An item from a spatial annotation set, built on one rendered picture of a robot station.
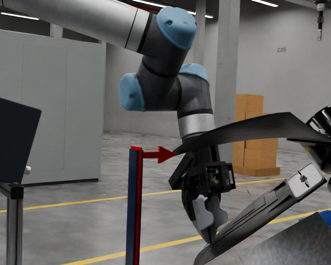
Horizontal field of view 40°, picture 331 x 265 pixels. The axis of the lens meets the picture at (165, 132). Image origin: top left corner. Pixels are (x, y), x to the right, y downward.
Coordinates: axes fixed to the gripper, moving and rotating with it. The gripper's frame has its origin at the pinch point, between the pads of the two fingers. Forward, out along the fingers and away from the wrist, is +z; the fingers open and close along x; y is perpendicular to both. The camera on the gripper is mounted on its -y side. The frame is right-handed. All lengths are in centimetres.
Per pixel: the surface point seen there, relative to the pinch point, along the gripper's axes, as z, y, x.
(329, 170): -9.3, 21.9, 13.3
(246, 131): -14.7, 30.2, -13.4
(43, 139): -150, -583, 162
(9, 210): -11.1, -30.5, -30.9
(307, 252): 3.6, 24.4, 0.8
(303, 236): 1.2, 23.6, 1.5
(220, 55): -244, -426, 398
